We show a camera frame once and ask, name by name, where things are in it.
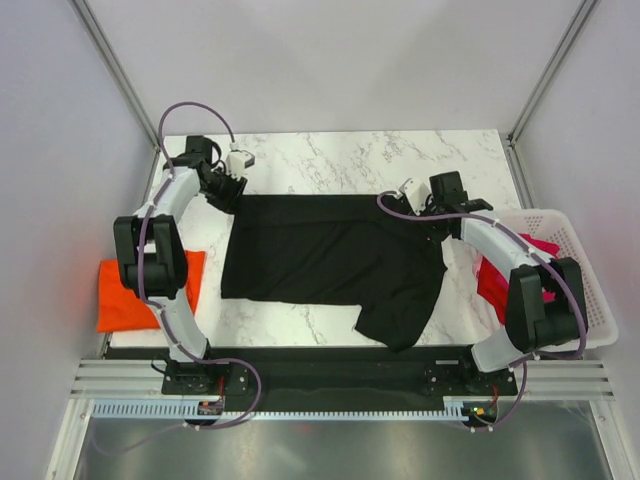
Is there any purple cable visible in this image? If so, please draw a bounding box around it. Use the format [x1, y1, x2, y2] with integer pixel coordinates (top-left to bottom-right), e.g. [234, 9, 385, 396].
[375, 192, 587, 434]
[89, 100, 266, 455]

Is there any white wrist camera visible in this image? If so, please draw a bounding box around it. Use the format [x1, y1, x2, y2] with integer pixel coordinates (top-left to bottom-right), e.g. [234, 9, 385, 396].
[226, 150, 255, 178]
[398, 178, 431, 215]

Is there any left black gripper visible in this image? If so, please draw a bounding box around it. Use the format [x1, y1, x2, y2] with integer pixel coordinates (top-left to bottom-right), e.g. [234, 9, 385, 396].
[200, 167, 248, 216]

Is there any white plastic laundry basket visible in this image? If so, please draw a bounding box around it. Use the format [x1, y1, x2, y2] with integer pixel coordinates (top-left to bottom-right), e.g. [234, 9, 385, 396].
[497, 209, 618, 350]

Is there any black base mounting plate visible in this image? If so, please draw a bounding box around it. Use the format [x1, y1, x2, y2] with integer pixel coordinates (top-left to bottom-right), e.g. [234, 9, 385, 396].
[106, 346, 517, 412]

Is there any right aluminium corner post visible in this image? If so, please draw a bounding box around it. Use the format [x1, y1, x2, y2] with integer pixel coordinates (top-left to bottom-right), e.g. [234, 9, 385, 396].
[505, 0, 599, 149]

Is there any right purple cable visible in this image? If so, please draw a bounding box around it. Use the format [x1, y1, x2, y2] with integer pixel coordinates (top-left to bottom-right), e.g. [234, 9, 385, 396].
[375, 192, 587, 434]

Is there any aluminium corner post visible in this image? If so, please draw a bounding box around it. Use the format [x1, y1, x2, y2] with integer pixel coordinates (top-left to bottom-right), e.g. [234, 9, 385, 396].
[69, 0, 159, 152]
[505, 0, 599, 149]

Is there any pink t shirt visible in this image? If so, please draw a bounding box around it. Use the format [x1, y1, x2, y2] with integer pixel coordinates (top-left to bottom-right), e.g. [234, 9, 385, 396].
[520, 233, 560, 258]

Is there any orange folded t shirt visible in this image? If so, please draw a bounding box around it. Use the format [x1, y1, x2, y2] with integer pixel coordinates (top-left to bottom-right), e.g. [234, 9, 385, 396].
[96, 251, 207, 333]

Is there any white slotted cable duct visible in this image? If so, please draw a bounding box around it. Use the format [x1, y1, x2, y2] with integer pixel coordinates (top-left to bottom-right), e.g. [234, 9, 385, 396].
[92, 397, 496, 421]

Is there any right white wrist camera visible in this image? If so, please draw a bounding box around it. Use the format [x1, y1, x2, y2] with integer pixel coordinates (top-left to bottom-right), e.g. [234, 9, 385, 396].
[398, 178, 431, 215]

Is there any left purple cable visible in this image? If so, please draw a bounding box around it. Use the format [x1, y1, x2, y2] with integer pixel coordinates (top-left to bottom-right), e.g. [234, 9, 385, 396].
[89, 100, 266, 455]

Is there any black t shirt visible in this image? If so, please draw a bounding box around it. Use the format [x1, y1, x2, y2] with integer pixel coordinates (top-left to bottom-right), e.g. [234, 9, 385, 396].
[221, 195, 447, 352]

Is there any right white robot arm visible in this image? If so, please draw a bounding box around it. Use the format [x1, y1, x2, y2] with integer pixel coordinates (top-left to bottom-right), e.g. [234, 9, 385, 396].
[422, 171, 588, 394]

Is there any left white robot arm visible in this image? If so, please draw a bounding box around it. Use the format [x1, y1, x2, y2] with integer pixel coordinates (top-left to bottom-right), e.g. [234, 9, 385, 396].
[113, 135, 255, 396]

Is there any left aluminium corner post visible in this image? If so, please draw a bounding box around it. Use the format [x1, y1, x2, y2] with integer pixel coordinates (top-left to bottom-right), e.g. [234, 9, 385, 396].
[69, 0, 159, 152]

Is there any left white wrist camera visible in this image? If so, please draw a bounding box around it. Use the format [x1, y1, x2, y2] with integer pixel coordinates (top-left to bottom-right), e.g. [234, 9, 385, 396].
[226, 150, 255, 178]

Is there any aluminium frame rail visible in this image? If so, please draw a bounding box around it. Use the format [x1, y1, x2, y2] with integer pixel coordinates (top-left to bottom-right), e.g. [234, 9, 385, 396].
[71, 360, 164, 399]

